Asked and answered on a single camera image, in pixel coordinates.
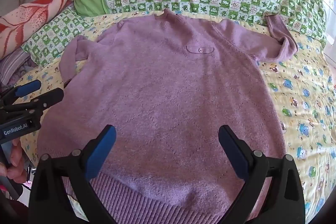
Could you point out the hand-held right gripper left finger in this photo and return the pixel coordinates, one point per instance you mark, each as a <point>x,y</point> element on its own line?
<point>101,153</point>

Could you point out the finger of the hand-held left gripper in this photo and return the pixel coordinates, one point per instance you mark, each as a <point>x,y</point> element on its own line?
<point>51,98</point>
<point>27,88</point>

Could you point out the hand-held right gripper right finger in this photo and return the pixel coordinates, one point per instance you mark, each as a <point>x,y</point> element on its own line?
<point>233,153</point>

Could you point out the purple knit sweater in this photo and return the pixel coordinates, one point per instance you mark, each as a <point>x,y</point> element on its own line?
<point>168,87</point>

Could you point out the person's left hand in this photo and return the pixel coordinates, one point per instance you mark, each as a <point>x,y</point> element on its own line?
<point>17,161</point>

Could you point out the purple striped cloth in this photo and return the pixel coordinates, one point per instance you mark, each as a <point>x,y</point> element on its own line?
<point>13,66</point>

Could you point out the green checked pillow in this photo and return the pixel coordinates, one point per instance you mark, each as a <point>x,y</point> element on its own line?
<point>52,35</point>

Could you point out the red floral blanket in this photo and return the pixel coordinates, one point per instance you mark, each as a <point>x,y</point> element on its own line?
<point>23,19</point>

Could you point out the yellow cartoon print bedsheet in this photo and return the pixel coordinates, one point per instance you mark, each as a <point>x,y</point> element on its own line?
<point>302,98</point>

